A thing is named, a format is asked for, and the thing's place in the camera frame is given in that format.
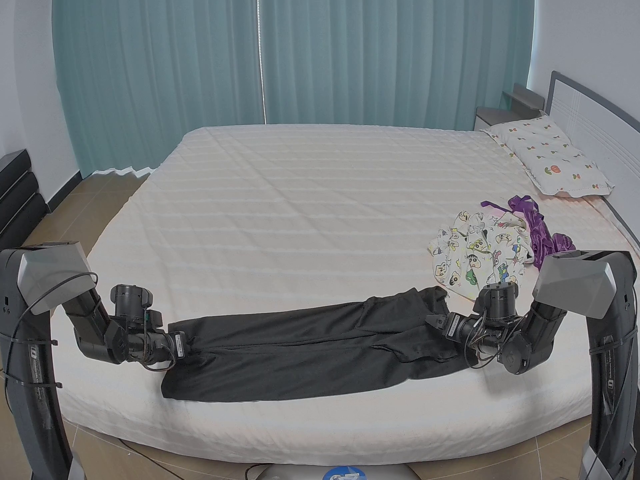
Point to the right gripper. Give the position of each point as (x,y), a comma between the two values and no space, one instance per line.
(465,328)

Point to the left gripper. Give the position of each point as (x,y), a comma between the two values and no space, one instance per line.
(172,348)

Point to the black T-shirt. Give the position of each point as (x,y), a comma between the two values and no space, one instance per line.
(310,358)

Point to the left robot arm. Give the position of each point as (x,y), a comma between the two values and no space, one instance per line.
(50,273)

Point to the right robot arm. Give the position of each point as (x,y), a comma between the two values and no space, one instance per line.
(580,283)

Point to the bed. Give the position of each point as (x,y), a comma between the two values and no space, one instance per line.
(325,208)

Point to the white printed pyjama top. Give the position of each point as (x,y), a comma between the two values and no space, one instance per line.
(475,253)

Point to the purple garment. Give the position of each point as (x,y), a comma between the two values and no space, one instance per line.
(542,235)

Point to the white printed pillow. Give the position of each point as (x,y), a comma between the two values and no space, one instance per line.
(550,155)

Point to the black chest of drawers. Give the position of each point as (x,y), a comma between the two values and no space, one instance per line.
(20,203)

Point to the grey bedside table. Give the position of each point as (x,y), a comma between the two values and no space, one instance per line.
(497,115)

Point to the blue-green curtain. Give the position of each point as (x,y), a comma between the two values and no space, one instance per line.
(160,68)
(390,48)

